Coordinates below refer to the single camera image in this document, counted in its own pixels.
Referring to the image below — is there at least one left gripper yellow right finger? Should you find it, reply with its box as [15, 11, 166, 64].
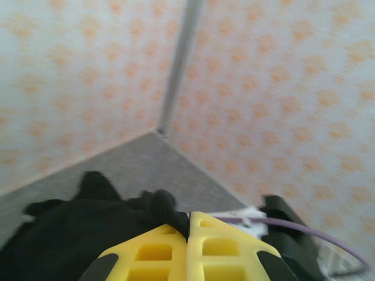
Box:
[187, 211, 296, 281]

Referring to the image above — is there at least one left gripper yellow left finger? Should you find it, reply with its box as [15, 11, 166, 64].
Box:
[80, 224, 188, 281]

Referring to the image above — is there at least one black printed t-shirt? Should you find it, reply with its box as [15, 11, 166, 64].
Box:
[0, 171, 190, 281]

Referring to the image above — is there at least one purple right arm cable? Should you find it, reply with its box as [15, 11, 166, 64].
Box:
[210, 215, 371, 277]

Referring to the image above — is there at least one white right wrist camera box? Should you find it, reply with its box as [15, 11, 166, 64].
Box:
[210, 206, 270, 238]

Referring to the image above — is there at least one aluminium corner post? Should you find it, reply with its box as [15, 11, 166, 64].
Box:
[156, 0, 206, 138]

